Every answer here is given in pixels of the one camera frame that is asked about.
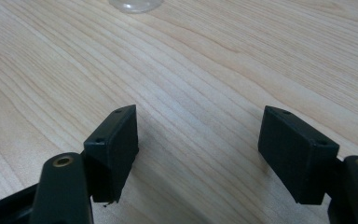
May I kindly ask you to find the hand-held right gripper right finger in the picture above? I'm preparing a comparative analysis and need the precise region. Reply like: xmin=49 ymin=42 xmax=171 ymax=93
xmin=257 ymin=105 xmax=340 ymax=206

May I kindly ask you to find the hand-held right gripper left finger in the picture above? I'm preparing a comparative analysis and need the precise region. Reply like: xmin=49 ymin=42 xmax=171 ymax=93
xmin=82 ymin=104 xmax=140 ymax=204

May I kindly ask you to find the clear plastic container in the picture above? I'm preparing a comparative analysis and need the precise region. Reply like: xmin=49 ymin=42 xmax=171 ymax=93
xmin=107 ymin=0 xmax=165 ymax=14

